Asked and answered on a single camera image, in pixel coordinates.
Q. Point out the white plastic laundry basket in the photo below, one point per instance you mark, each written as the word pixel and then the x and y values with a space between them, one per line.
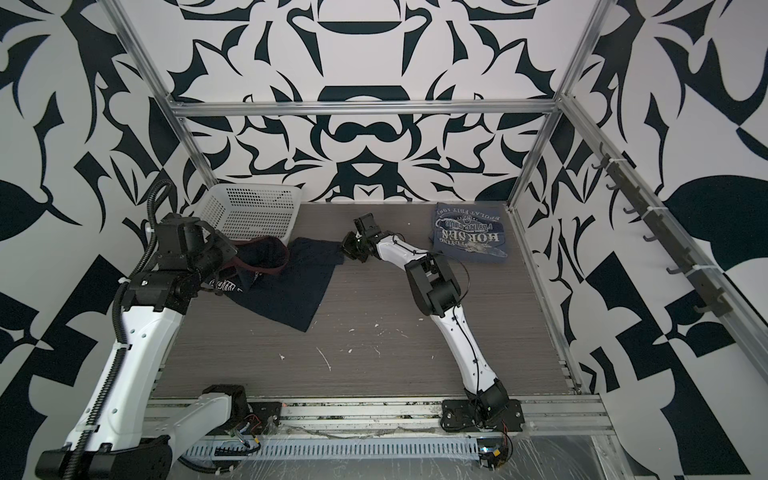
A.
pixel 245 211

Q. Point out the blue grey tank top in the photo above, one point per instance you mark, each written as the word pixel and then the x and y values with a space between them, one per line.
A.
pixel 469 233

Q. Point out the black printed tank top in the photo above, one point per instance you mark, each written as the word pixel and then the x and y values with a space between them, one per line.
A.
pixel 284 283

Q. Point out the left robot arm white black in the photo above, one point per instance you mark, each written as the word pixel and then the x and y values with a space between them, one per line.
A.
pixel 108 441

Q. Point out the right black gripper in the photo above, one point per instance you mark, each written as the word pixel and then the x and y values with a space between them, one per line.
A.
pixel 346 247

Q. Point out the small electronics board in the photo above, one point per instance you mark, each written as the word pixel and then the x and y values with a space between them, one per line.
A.
pixel 493 453

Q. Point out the black wall hook rack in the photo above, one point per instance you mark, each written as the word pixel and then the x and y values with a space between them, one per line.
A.
pixel 666 230

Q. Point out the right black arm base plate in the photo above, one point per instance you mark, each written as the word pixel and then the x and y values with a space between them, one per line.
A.
pixel 465 416

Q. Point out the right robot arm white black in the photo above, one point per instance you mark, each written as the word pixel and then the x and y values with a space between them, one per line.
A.
pixel 437 294

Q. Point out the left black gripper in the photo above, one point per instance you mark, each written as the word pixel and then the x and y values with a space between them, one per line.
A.
pixel 226 247

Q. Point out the aluminium frame crossbar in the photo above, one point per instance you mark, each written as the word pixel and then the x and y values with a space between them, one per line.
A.
pixel 384 107

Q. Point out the white slotted cable duct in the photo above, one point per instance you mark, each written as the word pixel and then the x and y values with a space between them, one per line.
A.
pixel 339 449

